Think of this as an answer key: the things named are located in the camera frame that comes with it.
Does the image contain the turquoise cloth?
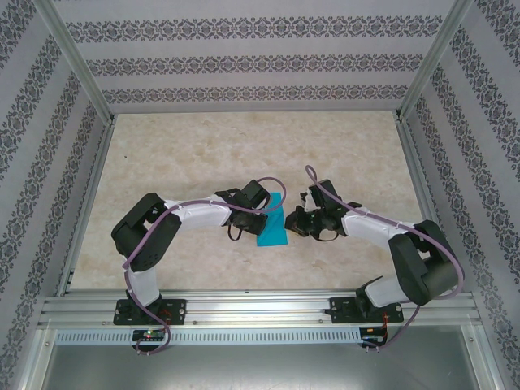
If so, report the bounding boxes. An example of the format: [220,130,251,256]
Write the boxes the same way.
[255,190,289,248]

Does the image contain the grey metal sheet tray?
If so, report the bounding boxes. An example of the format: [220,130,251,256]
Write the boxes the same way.
[24,327,501,390]

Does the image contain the controller board with green light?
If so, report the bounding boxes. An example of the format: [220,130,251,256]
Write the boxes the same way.
[132,329,166,342]

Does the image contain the right gripper thin black cable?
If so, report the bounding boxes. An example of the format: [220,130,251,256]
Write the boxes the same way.
[312,227,345,243]

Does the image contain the right black wrist camera box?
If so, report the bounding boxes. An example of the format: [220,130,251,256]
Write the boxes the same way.
[307,178,338,210]

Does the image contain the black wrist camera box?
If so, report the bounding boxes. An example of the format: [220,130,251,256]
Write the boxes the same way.
[239,180,271,210]
[307,178,338,210]

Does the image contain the left black wrist camera box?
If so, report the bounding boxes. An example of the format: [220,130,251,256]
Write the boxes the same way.
[239,180,271,210]

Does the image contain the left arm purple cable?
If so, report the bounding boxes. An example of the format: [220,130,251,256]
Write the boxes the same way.
[121,176,288,358]

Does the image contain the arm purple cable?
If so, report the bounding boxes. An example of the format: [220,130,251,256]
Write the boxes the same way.
[121,176,288,358]
[304,164,466,354]

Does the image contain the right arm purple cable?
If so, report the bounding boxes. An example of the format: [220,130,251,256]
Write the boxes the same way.
[304,164,466,354]

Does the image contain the aluminium mounting rail beam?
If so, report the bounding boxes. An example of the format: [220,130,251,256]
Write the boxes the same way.
[38,290,483,328]

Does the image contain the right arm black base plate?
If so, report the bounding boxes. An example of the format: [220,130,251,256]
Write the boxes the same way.
[329,296,405,325]

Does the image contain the right aluminium side rail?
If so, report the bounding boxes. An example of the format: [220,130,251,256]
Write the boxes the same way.
[396,115,462,293]

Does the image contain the aluminium side rail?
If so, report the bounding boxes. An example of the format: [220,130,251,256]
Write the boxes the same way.
[396,115,462,293]
[54,117,119,296]

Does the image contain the grey slotted cable duct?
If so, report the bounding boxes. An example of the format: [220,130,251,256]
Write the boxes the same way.
[54,327,362,346]

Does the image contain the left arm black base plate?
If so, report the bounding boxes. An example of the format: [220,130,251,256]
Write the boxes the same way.
[115,299,188,327]

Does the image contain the left aluminium side rail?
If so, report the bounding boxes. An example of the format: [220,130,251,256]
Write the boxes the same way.
[54,117,119,296]

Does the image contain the right aluminium frame post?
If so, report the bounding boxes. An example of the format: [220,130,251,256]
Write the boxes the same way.
[396,0,476,123]

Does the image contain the aluminium frame post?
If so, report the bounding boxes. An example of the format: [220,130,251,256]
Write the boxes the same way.
[396,0,476,123]
[36,0,117,123]

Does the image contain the left aluminium frame post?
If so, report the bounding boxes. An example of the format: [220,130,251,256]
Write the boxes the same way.
[36,0,117,123]

